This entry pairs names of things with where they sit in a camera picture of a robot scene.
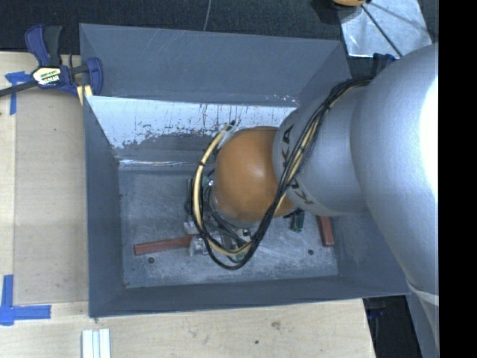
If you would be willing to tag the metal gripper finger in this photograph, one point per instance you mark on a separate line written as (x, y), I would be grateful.
(198, 247)
(190, 226)

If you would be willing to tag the red-brown flat block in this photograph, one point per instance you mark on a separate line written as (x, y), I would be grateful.
(326, 231)
(160, 246)

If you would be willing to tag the grey metal bin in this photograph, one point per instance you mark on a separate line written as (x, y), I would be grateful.
(156, 207)

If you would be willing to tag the dark green flat block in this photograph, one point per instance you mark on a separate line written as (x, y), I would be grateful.
(298, 223)

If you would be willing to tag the pale wood board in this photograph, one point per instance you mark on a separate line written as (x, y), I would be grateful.
(48, 200)

